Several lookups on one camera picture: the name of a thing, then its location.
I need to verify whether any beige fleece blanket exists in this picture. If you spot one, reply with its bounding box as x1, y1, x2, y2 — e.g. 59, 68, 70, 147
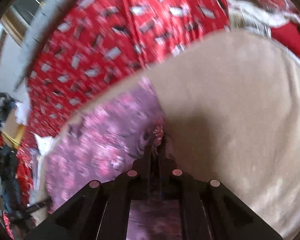
32, 28, 300, 240

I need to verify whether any purple floral cloth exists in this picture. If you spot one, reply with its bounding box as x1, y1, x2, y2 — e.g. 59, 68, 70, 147
43, 76, 183, 240

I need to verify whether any red cloth at edge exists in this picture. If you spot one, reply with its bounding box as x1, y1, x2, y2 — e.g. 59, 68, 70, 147
271, 22, 300, 58

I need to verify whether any red penguin pattern blanket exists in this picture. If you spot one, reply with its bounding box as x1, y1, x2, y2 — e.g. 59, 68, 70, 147
17, 0, 229, 205

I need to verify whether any white patterned fabric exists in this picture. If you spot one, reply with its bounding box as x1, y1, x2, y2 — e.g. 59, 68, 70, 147
228, 0, 300, 38

